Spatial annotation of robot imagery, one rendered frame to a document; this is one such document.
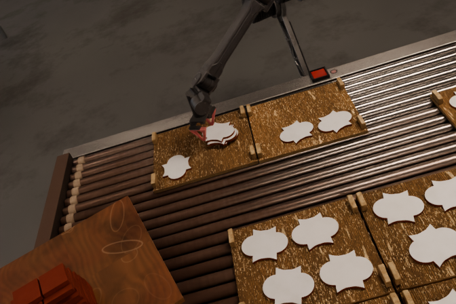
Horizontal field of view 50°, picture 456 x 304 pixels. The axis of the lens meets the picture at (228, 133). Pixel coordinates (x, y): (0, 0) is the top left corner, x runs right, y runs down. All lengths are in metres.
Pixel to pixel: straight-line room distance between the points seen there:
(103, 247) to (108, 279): 0.13
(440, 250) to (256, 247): 0.51
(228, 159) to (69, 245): 0.64
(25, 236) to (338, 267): 2.57
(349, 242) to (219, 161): 0.62
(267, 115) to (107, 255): 0.85
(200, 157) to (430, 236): 0.89
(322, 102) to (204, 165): 0.54
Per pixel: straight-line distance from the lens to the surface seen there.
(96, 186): 2.06
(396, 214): 1.53
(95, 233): 1.67
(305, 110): 1.97
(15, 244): 3.61
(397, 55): 2.24
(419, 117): 1.90
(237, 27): 1.80
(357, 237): 1.50
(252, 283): 1.46
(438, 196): 1.58
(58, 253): 1.70
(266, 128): 1.93
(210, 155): 1.89
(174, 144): 2.03
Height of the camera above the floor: 2.12
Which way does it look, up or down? 37 degrees down
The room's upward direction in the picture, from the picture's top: 20 degrees counter-clockwise
